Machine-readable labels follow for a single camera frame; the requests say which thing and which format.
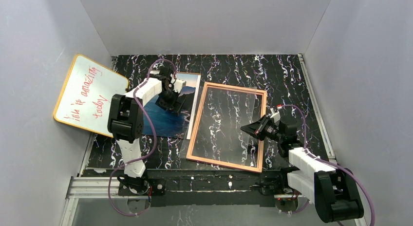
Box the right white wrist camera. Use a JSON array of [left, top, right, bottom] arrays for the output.
[[269, 108, 281, 124]]

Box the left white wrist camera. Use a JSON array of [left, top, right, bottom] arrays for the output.
[[172, 78, 187, 93]]

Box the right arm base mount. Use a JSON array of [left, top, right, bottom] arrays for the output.
[[249, 176, 301, 208]]

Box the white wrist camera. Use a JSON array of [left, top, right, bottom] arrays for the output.
[[172, 78, 187, 93], [269, 108, 281, 124]]

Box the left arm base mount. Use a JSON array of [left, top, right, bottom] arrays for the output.
[[117, 175, 166, 196]]

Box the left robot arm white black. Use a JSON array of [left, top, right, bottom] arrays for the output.
[[108, 67, 186, 178]]

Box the seascape photo on board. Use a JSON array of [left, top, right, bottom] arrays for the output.
[[144, 73, 201, 139]]

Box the yellow-framed whiteboard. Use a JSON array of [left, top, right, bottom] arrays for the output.
[[53, 55, 129, 137]]

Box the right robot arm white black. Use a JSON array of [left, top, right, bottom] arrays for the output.
[[241, 115, 364, 223]]

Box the aluminium rail front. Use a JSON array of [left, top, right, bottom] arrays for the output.
[[60, 174, 368, 226]]

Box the pink wooden picture frame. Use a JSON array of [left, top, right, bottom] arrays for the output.
[[186, 81, 268, 173]]

